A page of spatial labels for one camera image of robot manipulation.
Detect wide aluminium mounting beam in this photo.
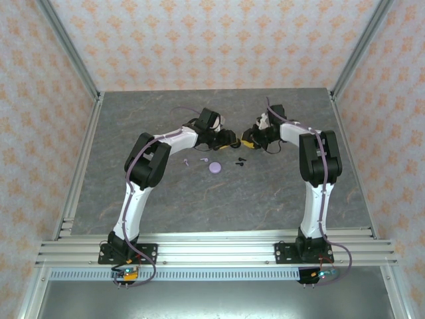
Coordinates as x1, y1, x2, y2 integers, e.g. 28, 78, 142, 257
35, 239, 399, 267

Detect grey metal sheet panel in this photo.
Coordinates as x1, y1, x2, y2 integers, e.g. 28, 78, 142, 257
36, 280, 399, 319

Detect aluminium table side rail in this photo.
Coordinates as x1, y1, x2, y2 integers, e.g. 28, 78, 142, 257
328, 89, 378, 240
52, 91, 106, 241

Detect aluminium table edge rail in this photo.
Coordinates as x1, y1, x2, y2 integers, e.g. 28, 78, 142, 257
52, 227, 378, 241

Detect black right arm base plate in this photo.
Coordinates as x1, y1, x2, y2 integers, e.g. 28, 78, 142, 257
274, 242, 333, 266

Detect aluminium frame post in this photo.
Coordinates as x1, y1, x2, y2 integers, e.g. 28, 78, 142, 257
330, 0, 394, 100
35, 0, 102, 100

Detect slotted grey cable duct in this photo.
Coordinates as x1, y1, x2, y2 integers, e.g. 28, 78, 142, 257
49, 267, 301, 282

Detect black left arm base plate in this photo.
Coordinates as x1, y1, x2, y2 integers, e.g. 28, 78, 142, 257
98, 243, 159, 266

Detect aluminium lower frame rail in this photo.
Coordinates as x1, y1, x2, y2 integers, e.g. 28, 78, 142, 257
380, 265, 412, 319
16, 265, 50, 319

